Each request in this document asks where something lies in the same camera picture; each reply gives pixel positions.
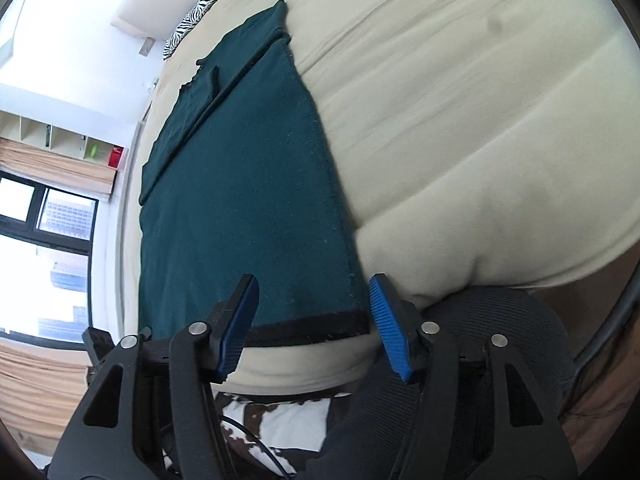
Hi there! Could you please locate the black framed window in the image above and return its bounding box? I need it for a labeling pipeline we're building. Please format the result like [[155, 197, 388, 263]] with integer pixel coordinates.
[[0, 172, 98, 350]]

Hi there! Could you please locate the white wall shelf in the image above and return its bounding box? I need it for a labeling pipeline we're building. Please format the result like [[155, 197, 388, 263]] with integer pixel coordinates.
[[0, 112, 119, 167]]

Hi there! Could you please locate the black mesh office chair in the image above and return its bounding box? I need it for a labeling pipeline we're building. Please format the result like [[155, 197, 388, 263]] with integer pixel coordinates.
[[299, 287, 574, 479]]

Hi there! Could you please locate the red storage box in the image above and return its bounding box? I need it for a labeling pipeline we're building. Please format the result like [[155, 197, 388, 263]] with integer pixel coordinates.
[[107, 145, 124, 169]]

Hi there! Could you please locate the black cable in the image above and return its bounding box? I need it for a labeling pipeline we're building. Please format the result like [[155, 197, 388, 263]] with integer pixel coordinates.
[[214, 408, 296, 480]]

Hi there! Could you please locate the dark green knit sweater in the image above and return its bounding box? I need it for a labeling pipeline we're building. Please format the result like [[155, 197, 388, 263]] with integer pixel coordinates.
[[138, 2, 369, 347]]

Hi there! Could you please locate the zebra print pillow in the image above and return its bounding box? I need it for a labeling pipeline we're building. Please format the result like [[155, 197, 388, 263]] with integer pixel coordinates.
[[163, 0, 218, 62]]

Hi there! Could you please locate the beige curtain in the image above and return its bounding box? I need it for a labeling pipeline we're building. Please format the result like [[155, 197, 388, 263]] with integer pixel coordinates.
[[1, 139, 116, 200]]

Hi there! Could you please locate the beige bed with sheet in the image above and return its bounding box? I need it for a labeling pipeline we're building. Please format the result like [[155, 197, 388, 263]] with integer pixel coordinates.
[[122, 0, 639, 396]]

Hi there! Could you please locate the wall switch panel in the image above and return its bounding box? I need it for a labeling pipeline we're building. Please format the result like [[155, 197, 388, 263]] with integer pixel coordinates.
[[139, 37, 155, 56]]

